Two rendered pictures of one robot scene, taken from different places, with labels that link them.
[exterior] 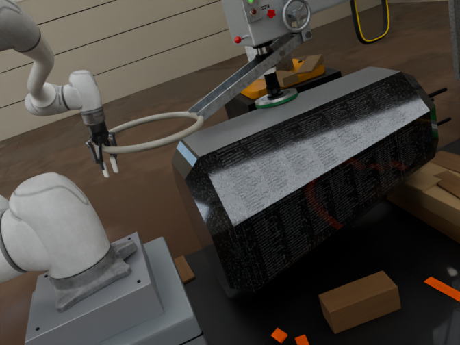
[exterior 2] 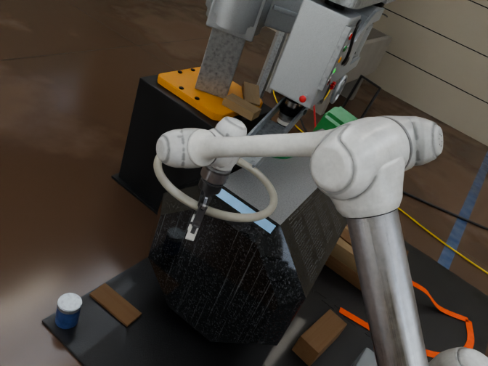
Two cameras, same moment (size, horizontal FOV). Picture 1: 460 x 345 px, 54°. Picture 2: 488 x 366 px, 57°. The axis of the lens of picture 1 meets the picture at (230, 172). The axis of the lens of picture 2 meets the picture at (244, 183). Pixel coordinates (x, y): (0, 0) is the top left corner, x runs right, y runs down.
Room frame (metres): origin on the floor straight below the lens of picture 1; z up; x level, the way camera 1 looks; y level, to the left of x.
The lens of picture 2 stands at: (1.08, 1.40, 1.84)
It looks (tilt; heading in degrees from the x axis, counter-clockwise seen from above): 33 degrees down; 304
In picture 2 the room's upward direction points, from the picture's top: 22 degrees clockwise
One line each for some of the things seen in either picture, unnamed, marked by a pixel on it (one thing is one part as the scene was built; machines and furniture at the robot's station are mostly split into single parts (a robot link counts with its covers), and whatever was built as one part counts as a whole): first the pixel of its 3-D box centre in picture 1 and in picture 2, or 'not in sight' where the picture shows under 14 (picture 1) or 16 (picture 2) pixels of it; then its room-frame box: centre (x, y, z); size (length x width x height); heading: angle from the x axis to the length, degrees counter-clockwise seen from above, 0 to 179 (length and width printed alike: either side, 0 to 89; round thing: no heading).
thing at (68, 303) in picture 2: not in sight; (68, 311); (2.18, 0.66, 0.08); 0.10 x 0.10 x 0.13
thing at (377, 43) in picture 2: not in sight; (335, 64); (3.66, -3.30, 0.43); 1.30 x 0.62 x 0.86; 102
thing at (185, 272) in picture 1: (181, 270); (115, 303); (2.15, 0.43, 0.02); 0.25 x 0.10 x 0.01; 14
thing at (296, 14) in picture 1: (292, 15); (332, 86); (2.08, -0.48, 1.18); 0.15 x 0.10 x 0.15; 109
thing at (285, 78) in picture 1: (281, 78); (241, 107); (2.53, -0.45, 0.81); 0.20 x 0.10 x 0.05; 18
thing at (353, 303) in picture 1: (359, 301); (319, 336); (1.44, -0.35, 0.07); 0.30 x 0.12 x 0.12; 94
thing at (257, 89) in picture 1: (274, 76); (211, 90); (2.78, -0.45, 0.76); 0.49 x 0.49 x 0.05; 10
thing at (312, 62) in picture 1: (309, 64); (251, 94); (2.65, -0.65, 0.80); 0.20 x 0.10 x 0.05; 141
